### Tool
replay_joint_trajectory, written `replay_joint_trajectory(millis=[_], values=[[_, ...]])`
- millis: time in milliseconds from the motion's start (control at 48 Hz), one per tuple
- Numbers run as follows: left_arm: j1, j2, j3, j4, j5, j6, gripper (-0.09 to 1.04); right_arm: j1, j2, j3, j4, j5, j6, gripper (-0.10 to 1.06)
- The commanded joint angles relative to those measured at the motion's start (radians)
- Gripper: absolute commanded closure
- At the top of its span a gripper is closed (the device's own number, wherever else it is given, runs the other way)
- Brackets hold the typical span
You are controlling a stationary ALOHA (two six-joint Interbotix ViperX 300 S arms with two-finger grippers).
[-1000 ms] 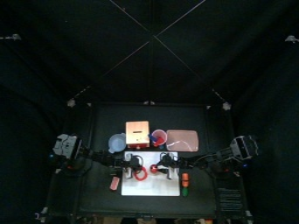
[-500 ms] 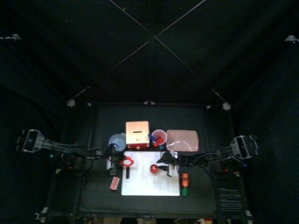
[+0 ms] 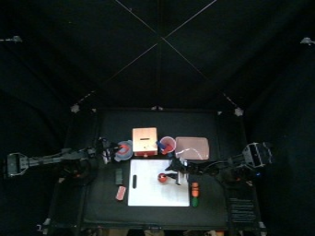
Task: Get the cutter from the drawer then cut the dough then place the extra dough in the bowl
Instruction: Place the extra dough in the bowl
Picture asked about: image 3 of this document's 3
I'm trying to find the red dough ring scrap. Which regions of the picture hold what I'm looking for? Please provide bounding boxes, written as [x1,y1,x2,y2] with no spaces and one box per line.
[117,144,132,156]

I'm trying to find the printed label sticker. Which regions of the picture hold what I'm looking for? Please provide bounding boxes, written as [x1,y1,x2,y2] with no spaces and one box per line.
[228,197,256,229]

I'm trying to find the light blue plastic bowl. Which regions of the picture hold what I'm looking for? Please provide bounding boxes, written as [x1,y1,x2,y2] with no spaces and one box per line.
[113,139,135,163]

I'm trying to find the red and white block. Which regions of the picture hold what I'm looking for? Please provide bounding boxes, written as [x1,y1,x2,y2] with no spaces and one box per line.
[115,185,128,202]

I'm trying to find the white plastic cutting board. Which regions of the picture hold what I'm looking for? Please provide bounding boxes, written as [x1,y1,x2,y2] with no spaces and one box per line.
[127,159,192,207]

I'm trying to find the white cable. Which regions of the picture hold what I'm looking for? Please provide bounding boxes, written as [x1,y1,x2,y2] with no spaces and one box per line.
[176,147,205,160]

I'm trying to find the wooden box with slot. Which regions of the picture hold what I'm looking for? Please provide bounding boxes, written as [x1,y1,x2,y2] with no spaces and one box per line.
[131,126,160,154]

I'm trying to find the red drawer with wooden knob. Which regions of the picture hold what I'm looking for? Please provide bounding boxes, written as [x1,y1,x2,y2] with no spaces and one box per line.
[133,150,160,159]

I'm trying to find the dark rectangular block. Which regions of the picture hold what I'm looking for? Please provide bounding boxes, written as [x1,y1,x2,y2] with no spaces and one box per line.
[115,168,124,186]

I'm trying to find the pink square tray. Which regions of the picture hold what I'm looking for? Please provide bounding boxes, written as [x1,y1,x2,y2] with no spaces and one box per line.
[173,136,211,161]

